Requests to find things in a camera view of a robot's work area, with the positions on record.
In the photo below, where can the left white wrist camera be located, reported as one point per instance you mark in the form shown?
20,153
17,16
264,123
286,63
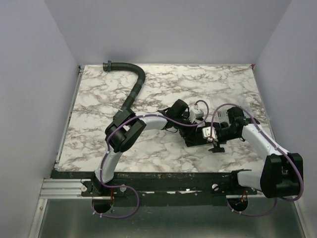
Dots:
195,113

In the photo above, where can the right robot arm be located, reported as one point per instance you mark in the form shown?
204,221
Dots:
282,175

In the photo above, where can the clear plastic screw box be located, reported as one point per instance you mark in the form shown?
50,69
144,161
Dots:
223,114

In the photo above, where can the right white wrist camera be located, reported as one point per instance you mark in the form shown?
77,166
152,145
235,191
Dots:
209,133

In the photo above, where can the aluminium table frame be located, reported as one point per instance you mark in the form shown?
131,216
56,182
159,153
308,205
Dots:
98,95

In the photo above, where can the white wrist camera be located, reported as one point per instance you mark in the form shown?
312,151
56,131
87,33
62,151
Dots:
195,113
209,133

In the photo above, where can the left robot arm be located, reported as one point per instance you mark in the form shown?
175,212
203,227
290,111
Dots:
126,128

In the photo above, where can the black folding umbrella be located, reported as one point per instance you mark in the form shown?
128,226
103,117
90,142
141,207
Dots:
193,136

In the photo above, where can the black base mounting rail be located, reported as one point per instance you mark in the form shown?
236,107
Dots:
159,189

